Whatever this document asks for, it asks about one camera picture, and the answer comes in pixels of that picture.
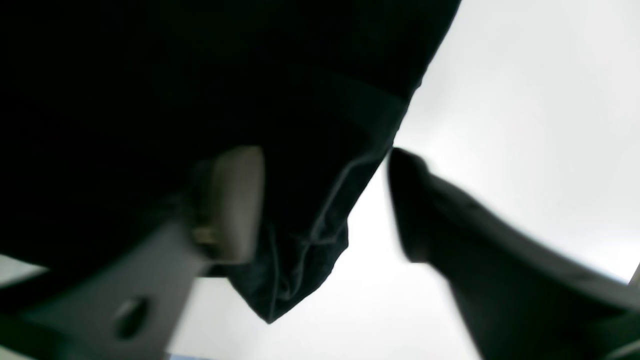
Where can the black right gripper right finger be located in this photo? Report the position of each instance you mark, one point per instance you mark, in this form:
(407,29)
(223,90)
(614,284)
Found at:
(518,299)

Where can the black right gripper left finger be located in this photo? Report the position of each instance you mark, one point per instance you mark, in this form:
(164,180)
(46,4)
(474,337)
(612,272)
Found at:
(129,308)

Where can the black t-shirt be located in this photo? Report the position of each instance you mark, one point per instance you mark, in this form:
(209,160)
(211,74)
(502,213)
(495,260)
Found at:
(108,107)

